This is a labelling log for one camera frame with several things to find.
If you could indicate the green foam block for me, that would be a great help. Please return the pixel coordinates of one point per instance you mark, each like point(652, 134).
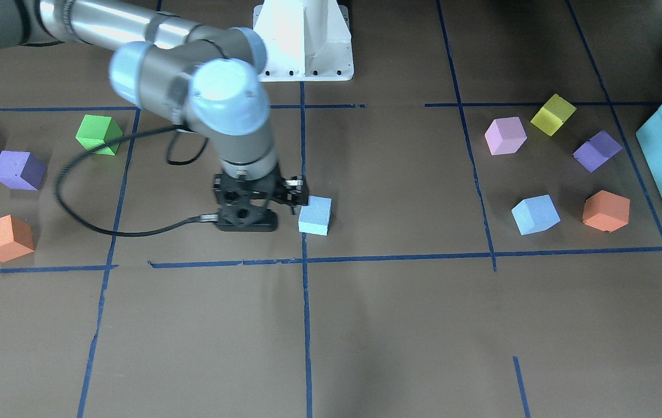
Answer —
point(94, 131)

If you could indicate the purple foam block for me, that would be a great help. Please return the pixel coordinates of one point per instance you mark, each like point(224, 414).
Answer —
point(21, 170)
point(596, 151)

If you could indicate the orange foam block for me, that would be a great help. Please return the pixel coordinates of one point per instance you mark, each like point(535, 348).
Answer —
point(16, 238)
point(606, 211)

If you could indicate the yellow foam block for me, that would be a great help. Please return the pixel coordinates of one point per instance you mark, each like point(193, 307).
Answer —
point(553, 115)

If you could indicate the light blue foam block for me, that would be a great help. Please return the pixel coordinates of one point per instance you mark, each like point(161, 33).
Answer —
point(315, 217)

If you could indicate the pink foam block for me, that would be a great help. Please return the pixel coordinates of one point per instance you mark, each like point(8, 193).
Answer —
point(505, 135)

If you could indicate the brown paper table cover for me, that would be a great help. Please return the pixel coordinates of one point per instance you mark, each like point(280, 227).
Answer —
point(424, 300)

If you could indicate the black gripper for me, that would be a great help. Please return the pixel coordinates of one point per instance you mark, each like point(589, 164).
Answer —
point(291, 193)

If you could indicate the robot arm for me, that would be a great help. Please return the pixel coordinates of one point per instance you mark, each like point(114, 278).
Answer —
point(202, 79)

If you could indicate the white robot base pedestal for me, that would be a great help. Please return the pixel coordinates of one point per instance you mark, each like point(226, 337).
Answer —
point(306, 41)

